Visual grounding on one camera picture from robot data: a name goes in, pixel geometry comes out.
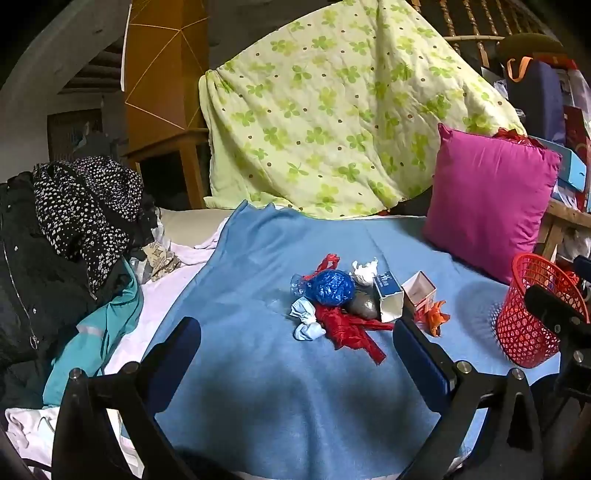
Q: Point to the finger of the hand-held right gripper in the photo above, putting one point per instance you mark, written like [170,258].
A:
[582,270]
[549,304]

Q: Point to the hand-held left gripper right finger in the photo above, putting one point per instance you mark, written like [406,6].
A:
[418,355]

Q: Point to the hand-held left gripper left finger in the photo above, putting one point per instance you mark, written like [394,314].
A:
[178,350]

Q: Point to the red plastic mesh basket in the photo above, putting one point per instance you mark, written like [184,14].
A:
[521,332]

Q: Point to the orange plastic bag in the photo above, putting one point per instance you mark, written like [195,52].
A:
[434,318]

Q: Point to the small orange white box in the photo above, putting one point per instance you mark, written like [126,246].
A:
[418,288]

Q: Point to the dark grey plastic bag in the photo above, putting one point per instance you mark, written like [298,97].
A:
[364,307]

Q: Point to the blue white carton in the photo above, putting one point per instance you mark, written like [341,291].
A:
[385,288]

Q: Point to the long red plastic bag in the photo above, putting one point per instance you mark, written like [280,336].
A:
[341,327]

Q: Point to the white tissue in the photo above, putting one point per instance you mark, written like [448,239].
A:
[362,274]

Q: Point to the blue plastic bag ball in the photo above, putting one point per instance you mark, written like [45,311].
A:
[330,286]

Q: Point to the light blue wad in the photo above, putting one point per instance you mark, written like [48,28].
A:
[307,330]

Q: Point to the knotted red plastic bag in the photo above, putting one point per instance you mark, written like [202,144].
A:
[328,262]

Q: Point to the clear plastic wrap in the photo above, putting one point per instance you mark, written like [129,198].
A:
[298,284]

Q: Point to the wooden table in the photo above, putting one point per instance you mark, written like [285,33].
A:
[554,226]

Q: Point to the teal jacket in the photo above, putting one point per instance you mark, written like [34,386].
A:
[106,318]

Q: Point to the blue blanket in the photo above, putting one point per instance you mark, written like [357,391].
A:
[258,369]

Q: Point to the beige patterned cloth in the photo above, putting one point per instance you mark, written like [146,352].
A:
[159,258]

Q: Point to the light blue box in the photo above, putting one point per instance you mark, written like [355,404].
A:
[568,168]

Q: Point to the magenta pillow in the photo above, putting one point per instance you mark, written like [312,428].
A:
[489,203]

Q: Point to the beige pillow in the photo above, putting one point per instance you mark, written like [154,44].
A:
[184,226]

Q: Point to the red box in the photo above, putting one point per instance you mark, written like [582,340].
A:
[575,129]

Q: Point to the red plastic sheet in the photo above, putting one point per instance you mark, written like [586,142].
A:
[512,136]

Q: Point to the pile of dark clothes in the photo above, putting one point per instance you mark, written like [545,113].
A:
[32,300]

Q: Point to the black white dotted garment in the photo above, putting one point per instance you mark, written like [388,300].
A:
[69,217]

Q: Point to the dark blue bag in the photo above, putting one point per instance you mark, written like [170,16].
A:
[535,92]

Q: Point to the dark green cloth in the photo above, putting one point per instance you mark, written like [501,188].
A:
[531,44]

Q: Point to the green clover quilt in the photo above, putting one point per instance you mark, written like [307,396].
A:
[332,115]

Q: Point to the wooden railing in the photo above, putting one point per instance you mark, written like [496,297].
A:
[466,18]

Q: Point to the orange wooden cabinet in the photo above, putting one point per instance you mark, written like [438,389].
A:
[157,69]

